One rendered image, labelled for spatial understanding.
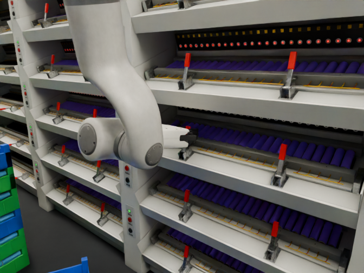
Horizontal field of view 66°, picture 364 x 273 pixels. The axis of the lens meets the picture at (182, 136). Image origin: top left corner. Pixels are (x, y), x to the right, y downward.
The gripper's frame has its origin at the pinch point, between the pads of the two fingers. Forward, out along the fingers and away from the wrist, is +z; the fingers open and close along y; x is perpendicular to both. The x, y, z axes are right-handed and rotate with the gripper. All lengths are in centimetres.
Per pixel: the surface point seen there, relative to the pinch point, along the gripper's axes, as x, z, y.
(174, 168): -10.7, -0.4, -3.2
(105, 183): -25.9, 3.1, -38.6
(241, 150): -2.2, 3.4, 15.0
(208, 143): -2.1, 3.4, 5.1
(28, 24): 34, -6, -88
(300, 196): -8.0, -1.9, 32.1
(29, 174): -43, 8, -115
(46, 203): -51, 5, -88
